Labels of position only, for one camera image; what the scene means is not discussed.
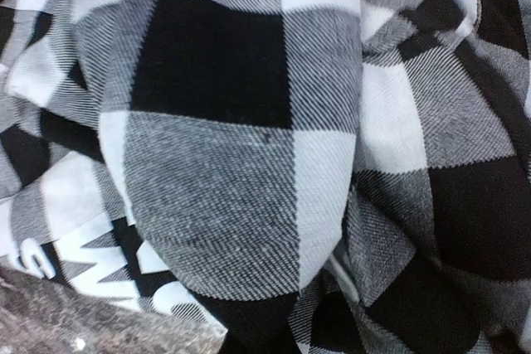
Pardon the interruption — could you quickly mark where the black white plaid shirt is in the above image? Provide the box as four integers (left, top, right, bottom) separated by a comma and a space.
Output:
1, 0, 530, 353

